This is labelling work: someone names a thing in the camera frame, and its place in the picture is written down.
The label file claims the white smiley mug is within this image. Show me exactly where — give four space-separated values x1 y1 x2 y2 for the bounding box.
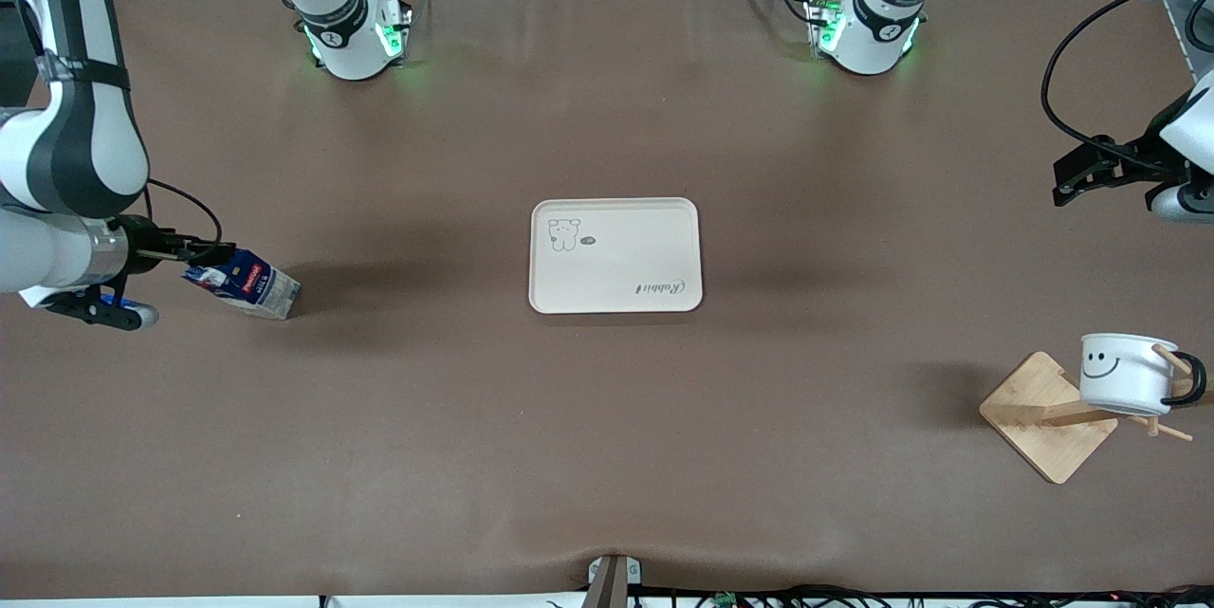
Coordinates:
1079 333 1208 417

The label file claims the wooden cup rack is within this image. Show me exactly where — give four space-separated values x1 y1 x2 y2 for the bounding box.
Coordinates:
980 342 1214 486

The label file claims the blue milk carton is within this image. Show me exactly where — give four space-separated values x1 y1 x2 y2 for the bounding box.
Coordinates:
183 249 302 321

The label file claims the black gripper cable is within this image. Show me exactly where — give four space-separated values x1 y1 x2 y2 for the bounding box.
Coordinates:
142 176 225 247
1040 0 1214 175

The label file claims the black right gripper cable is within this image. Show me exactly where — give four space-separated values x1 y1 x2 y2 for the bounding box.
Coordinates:
142 176 225 247

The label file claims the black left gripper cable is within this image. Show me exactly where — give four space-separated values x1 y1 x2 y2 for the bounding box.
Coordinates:
1040 0 1214 175

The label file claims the cream plastic tray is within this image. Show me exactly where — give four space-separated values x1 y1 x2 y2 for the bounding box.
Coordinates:
528 198 704 315

